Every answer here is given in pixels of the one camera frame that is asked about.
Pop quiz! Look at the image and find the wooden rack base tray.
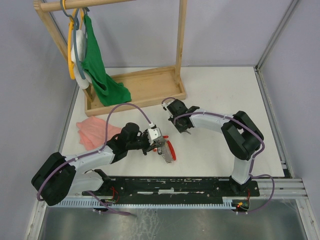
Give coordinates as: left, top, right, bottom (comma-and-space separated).
84, 65, 187, 118

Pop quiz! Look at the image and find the grey hanger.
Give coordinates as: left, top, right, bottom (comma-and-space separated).
59, 0, 90, 88

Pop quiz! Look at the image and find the yellow hanger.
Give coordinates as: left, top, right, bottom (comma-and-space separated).
60, 0, 86, 80

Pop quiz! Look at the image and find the keyring bunch with coloured tags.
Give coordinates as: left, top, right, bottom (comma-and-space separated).
155, 135, 177, 164

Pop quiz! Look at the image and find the white cloth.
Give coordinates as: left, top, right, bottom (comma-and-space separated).
70, 30, 92, 90

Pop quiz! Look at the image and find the aluminium rail frame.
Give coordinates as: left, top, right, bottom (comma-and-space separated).
23, 0, 313, 240

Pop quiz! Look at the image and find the pink cloth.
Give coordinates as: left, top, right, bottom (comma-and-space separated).
76, 116, 106, 151

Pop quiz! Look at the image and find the green cloth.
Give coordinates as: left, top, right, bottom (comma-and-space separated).
82, 15, 132, 107

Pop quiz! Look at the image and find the white cable duct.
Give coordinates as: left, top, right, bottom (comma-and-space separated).
53, 197, 236, 210

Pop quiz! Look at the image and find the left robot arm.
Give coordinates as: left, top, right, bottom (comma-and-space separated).
31, 122, 166, 206

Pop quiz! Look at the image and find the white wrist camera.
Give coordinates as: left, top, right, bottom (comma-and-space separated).
161, 99, 175, 111
147, 123, 164, 145

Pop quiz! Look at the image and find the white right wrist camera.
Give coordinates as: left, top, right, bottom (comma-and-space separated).
161, 99, 175, 111

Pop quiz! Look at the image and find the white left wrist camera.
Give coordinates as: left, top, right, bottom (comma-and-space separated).
147, 123, 164, 145

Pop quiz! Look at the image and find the wooden clothes rack frame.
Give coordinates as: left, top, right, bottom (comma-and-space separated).
33, 0, 188, 103

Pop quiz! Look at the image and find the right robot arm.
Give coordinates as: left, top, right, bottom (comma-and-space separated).
161, 97, 265, 196

